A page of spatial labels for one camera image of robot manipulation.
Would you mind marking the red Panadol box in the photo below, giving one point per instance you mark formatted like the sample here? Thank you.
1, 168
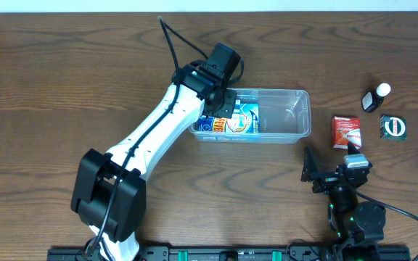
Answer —
345, 130

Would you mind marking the blue Kool Fever box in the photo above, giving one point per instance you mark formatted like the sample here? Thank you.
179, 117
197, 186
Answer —
245, 119

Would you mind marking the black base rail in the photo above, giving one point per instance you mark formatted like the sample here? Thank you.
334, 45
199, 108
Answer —
293, 252

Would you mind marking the dark green medicine box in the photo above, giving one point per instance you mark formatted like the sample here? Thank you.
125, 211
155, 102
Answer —
393, 128

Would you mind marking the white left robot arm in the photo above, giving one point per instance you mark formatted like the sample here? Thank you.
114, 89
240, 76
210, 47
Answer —
110, 188

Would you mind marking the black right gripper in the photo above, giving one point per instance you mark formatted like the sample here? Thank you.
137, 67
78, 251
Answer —
310, 172

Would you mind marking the dark syrup bottle white cap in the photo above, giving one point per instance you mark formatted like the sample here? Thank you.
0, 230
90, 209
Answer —
373, 99

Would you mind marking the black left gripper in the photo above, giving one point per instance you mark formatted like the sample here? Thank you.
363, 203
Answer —
230, 98

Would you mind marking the clear plastic container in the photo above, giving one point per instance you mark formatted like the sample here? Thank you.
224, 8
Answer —
284, 114

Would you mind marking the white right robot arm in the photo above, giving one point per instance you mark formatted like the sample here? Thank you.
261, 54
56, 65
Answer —
358, 225

